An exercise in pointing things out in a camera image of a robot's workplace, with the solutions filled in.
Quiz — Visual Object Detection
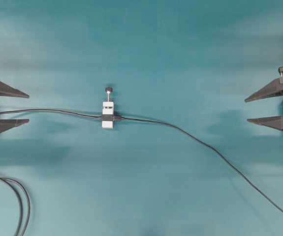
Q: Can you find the black USB cable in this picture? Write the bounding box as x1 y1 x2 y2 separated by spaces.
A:
114 114 283 236

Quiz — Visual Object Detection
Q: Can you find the black female connector cable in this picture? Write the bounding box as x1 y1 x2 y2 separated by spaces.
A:
0 108 103 118

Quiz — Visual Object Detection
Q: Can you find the grey looped cable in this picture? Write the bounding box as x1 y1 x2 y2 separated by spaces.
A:
0 173 31 236

